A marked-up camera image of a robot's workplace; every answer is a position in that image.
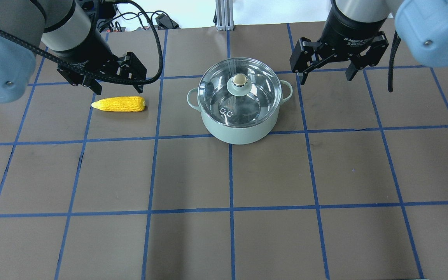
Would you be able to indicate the glass pot lid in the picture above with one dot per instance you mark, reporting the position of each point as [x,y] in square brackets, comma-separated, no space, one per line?
[240,93]

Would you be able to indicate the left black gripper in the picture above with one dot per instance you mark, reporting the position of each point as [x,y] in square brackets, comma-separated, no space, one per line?
[88,53]

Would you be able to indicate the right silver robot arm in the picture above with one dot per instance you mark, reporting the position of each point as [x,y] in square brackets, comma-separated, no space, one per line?
[421,24]

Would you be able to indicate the yellow corn cob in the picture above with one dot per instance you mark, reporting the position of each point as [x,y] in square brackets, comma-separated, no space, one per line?
[120,104]

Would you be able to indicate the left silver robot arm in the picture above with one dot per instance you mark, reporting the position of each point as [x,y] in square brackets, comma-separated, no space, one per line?
[62,32]

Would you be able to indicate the pale green cooking pot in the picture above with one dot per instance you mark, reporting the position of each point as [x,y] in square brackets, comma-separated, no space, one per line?
[237,136]

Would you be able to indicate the aluminium frame post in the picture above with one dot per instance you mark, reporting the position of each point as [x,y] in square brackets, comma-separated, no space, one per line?
[224,15]

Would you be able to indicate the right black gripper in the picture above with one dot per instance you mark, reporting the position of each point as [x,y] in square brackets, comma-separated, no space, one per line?
[344,32]

